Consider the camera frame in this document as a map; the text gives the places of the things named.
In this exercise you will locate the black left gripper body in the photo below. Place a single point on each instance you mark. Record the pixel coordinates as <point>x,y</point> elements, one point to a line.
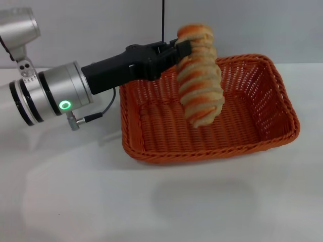
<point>118,70</point>

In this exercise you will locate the orange woven plastic basket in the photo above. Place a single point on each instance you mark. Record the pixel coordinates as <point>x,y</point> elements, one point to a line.
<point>164,131</point>

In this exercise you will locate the orange striped bread roll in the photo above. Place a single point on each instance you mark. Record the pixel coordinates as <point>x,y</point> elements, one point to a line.
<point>202,83</point>

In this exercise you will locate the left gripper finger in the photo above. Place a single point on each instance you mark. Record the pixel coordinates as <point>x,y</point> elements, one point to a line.
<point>166,45</point>
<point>183,50</point>

